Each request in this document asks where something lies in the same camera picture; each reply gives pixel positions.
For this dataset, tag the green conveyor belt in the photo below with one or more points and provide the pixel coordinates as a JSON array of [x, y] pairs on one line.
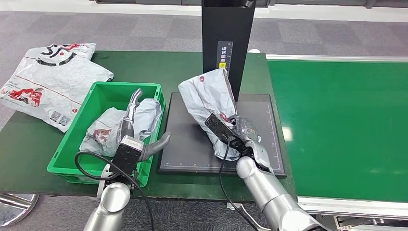
[[350, 111]]

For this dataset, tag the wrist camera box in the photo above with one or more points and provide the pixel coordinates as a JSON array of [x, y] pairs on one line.
[[220, 127], [127, 156]]

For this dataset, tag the white bag black face print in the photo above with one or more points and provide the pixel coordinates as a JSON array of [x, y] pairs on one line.
[[63, 51]]

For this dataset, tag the round chrome base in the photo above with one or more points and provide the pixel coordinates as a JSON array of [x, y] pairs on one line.
[[16, 207]]

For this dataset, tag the small white round object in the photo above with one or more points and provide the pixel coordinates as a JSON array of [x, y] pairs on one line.
[[254, 51]]

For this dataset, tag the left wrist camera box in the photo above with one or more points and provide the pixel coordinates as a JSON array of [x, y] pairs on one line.
[[127, 156]]

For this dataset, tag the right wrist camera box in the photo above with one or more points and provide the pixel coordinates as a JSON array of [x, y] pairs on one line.
[[220, 127]]

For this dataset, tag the black inbound scanner machine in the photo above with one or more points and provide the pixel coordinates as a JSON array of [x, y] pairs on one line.
[[188, 150]]

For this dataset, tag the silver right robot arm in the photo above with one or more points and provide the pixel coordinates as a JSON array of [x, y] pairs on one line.
[[267, 191]]

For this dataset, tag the black label with yellow mark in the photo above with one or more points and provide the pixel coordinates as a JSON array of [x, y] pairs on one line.
[[224, 52]]

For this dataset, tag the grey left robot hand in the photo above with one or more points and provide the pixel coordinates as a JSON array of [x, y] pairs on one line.
[[129, 121]]

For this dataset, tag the large white bag red print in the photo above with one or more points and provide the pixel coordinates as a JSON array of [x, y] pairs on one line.
[[57, 84]]

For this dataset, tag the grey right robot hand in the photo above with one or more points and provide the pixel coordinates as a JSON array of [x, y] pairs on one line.
[[248, 130]]

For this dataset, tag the grey parcel bag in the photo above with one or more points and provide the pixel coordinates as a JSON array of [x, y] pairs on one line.
[[207, 95], [105, 127]]

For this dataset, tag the green plastic crate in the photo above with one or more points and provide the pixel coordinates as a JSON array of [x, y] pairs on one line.
[[105, 92]]

